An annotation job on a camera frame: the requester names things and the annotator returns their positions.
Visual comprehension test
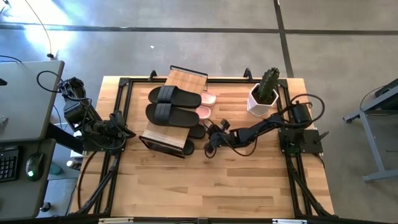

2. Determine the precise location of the pink rubber slide sandal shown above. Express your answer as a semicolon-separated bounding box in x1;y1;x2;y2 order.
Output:
200;90;218;108
195;105;212;121

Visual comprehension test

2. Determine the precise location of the white paper sheet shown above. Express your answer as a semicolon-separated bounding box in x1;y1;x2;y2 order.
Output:
70;130;85;158

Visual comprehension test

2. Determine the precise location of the black computer keyboard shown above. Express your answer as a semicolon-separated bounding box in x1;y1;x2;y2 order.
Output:
0;146;19;184

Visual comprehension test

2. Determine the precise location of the black computer mouse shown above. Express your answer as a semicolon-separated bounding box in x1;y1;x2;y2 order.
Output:
25;152;45;182

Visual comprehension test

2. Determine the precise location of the black antenna stub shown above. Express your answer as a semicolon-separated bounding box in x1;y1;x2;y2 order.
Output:
313;131;330;144

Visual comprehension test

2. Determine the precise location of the white hexagonal plant pot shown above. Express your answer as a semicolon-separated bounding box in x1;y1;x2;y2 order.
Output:
246;82;280;118

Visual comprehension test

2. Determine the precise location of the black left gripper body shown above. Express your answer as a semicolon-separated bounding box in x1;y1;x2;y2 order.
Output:
63;96;94;130

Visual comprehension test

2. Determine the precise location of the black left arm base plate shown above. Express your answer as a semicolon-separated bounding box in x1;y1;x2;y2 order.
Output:
81;128;129;153

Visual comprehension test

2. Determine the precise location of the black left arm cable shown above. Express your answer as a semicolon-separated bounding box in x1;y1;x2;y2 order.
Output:
36;70;91;103

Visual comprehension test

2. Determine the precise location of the black diagonal bar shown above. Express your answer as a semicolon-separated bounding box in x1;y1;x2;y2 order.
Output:
46;123;84;154

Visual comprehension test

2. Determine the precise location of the white label strip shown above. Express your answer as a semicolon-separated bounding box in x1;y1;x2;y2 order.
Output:
272;218;308;224
98;217;134;223

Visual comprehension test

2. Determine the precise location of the grey office desk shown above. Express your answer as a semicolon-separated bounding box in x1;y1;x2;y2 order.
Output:
0;60;65;218

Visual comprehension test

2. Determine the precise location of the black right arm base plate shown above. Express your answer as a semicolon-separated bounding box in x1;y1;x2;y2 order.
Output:
278;129;324;155

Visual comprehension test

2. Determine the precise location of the grey metal side table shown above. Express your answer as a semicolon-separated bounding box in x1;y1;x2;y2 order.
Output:
343;77;398;184

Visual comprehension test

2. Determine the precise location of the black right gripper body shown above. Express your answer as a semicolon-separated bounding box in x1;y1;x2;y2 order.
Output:
210;129;242;149

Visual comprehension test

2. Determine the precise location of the black aluminium table frame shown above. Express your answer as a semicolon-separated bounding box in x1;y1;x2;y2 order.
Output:
70;76;336;220

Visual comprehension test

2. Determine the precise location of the black device on side table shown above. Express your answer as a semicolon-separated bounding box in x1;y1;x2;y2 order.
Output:
374;77;398;110

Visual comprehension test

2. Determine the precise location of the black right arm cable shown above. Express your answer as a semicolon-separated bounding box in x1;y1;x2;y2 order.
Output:
287;93;326;127

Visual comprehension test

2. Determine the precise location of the green cactus plant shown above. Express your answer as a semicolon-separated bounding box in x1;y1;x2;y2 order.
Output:
259;67;280;105

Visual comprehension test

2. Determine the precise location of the wooden shelf black metal frame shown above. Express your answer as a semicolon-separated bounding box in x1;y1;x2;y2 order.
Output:
139;64;208;159

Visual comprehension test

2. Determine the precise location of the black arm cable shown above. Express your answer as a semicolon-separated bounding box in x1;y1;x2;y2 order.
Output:
287;93;326;127
36;70;91;103

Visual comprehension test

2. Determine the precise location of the thin black floor cable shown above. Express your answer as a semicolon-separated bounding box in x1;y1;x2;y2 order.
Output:
24;0;55;60

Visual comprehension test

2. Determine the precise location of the black rubber slide sandal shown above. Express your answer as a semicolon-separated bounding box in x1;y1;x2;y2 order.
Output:
182;139;196;156
187;123;207;140
145;102;201;128
147;85;203;110

